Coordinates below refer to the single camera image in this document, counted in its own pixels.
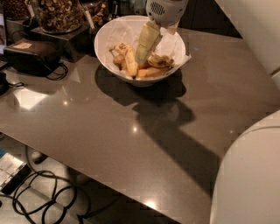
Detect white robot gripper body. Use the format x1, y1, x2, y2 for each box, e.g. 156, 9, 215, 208
146, 0, 189, 28

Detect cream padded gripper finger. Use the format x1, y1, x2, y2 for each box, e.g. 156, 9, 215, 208
167, 22, 179, 35
135, 21, 162, 65

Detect spotted banana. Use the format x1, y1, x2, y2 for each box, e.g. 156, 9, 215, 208
110, 42, 138, 78
147, 52, 174, 68

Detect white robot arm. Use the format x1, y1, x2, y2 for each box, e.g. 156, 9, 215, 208
139, 0, 280, 224

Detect white paper bowl liner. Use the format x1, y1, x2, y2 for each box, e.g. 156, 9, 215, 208
94, 16, 190, 71

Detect white ceramic bowl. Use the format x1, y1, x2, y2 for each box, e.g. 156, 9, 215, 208
94, 16, 191, 87

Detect yellow banana middle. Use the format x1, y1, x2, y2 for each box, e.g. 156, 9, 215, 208
113, 54, 150, 70

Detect yellow banana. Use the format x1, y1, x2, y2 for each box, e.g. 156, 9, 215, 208
136, 66, 169, 79
113, 54, 150, 70

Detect yellow banana front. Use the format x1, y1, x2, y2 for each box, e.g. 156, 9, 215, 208
136, 66, 169, 79

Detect snack jar behind bowl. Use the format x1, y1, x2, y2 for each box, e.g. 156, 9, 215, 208
87, 0, 109, 27

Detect dark metal jar stand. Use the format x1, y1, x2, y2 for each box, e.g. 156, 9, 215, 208
31, 24, 93, 62

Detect glass jar of nuts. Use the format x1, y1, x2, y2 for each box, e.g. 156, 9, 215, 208
31, 0, 83, 34

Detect black box with label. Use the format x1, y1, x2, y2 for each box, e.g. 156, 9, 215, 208
3, 38, 61, 77

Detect screen at left edge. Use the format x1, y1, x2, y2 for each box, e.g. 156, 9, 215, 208
0, 4, 7, 56

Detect white device on floor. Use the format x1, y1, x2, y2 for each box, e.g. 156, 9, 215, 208
0, 151, 32, 195

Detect black cable on table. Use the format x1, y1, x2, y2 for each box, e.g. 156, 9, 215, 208
43, 61, 70, 81

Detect black cables on floor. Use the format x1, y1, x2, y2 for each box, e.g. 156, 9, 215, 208
0, 145, 97, 224

